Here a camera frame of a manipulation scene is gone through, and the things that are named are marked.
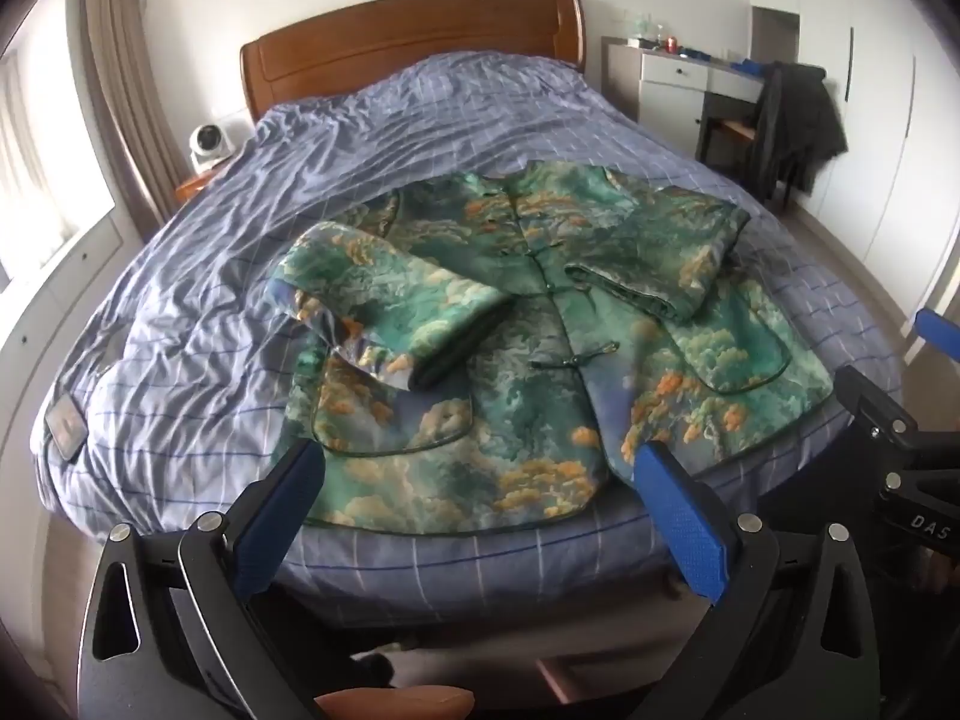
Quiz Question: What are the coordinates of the bed with blue checked sheet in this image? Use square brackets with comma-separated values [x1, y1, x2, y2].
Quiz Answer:
[30, 51, 905, 620]

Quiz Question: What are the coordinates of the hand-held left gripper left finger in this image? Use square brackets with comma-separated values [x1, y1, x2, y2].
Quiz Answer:
[77, 439, 327, 720]

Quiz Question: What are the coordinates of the brown curtain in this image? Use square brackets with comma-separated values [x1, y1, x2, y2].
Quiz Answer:
[79, 0, 185, 222]

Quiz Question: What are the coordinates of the black jacket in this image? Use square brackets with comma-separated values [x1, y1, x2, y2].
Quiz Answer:
[746, 60, 848, 196]

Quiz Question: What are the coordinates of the white desk with drawer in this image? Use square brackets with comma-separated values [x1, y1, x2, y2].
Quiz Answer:
[604, 34, 766, 143]

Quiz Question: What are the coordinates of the white round camera device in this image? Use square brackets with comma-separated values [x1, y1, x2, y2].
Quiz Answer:
[187, 122, 230, 172]

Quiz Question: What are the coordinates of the green patterned padded jacket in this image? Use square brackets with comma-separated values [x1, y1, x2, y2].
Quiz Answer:
[270, 169, 837, 537]

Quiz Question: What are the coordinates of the white wardrobe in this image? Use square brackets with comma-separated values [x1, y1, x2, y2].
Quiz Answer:
[746, 0, 960, 331]

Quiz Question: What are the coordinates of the wooden bed headboard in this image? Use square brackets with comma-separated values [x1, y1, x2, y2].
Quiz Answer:
[240, 0, 586, 125]

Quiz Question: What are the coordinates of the wooden nightstand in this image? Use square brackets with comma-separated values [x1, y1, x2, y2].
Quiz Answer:
[175, 165, 226, 205]

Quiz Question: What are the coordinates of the dark wooden chair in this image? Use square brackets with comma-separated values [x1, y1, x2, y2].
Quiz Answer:
[696, 90, 796, 211]

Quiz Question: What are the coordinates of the window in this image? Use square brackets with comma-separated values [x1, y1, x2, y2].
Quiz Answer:
[0, 52, 113, 286]

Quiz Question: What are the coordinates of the white low window cabinet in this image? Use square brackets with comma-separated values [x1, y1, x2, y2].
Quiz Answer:
[0, 210, 143, 391]

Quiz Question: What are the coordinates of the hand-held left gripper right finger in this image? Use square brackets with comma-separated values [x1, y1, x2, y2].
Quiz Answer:
[634, 441, 880, 720]

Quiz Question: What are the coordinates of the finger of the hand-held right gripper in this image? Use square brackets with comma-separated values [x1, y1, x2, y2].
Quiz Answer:
[834, 366, 960, 481]
[915, 307, 960, 367]

